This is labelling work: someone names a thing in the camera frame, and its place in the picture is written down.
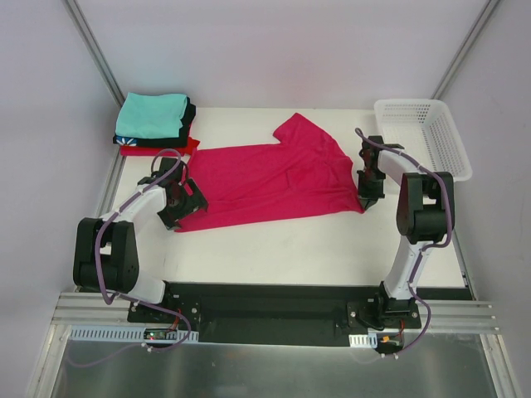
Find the pink t shirt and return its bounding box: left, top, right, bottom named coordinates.
left=180, top=113, right=364, bottom=232

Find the white plastic laundry basket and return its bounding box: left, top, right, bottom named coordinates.
left=373, top=99, right=473, bottom=182

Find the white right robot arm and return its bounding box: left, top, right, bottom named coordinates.
left=355, top=128, right=455, bottom=331

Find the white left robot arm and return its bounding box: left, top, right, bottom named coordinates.
left=73, top=157, right=208, bottom=323

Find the red folded t shirt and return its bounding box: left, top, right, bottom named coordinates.
left=119, top=138, right=201, bottom=157

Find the black folded t shirt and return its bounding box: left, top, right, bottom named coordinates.
left=113, top=97, right=197, bottom=148

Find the teal folded t shirt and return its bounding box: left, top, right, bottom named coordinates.
left=115, top=92, right=188, bottom=139

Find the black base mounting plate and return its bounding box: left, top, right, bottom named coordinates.
left=127, top=282, right=421, bottom=347

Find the aluminium frame rail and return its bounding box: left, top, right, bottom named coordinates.
left=51, top=292, right=502, bottom=335

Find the right white cable duct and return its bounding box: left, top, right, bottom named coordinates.
left=348, top=332, right=378, bottom=349

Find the white cable duct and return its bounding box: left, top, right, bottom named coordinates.
left=70, top=326, right=199, bottom=345
left=348, top=332, right=378, bottom=349

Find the right aluminium corner post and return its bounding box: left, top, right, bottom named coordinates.
left=431, top=0, right=504, bottom=100

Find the aluminium corner post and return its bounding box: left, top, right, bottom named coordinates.
left=431, top=0, right=504, bottom=100
left=62, top=0, right=125, bottom=107

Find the left white cable duct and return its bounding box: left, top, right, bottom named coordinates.
left=70, top=326, right=199, bottom=345

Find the left aluminium corner post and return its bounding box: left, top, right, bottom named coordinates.
left=62, top=0, right=125, bottom=107

